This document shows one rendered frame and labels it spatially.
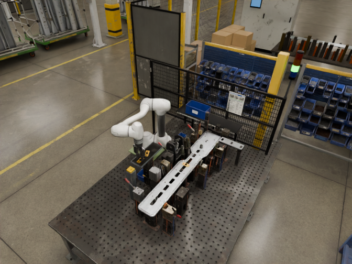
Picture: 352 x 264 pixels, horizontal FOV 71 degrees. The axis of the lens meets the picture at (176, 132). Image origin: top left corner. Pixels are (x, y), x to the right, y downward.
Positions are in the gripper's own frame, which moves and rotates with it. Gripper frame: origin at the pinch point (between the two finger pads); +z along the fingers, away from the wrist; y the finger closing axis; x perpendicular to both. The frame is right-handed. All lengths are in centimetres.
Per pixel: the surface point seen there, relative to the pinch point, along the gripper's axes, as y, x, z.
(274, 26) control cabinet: -30, 720, 33
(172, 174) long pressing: 29.4, 13.8, 19.9
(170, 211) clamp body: 53, -28, 14
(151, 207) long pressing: 35, -31, 20
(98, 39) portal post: -533, 457, 101
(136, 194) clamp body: 17.4, -28.5, 14.6
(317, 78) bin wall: 128, 264, -15
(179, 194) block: 50, -7, 17
